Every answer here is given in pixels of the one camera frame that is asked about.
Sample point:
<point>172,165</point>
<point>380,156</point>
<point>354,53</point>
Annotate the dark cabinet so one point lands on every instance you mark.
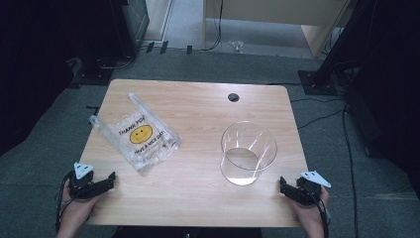
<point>130,26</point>

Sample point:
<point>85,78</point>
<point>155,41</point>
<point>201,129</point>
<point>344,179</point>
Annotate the person's dark clothing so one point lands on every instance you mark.
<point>185,232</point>

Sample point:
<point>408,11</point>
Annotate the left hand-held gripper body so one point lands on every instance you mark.
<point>81,188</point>

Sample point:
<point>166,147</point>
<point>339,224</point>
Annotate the person's right hand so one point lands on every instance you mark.
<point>313,218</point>

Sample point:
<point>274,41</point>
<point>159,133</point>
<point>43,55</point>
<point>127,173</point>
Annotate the light wooden cabinet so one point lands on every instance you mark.
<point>284,11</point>

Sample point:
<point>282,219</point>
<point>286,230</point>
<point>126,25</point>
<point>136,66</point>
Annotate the black stand with base plate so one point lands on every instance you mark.
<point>333,66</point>

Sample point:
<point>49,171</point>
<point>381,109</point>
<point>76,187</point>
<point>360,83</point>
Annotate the crumpled clear plastic scrap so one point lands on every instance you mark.
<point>236,46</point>

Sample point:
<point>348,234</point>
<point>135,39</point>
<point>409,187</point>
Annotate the black floor tape strip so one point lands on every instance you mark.
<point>189,50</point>
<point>164,47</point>
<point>150,47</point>

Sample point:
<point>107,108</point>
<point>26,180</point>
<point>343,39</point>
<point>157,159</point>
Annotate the black flat floor plate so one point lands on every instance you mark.
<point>94,77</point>

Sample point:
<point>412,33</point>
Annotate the person's left hand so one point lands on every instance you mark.
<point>74,214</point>

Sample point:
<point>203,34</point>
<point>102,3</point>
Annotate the black round table grommet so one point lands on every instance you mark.
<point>233,97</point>

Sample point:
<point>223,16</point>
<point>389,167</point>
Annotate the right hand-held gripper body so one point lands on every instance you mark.
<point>308,193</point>

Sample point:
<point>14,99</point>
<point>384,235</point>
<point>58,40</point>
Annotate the clear smiley face plastic bag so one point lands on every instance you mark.
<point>142,135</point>

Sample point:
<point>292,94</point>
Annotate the clear round plastic bin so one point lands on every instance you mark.
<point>247,158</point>

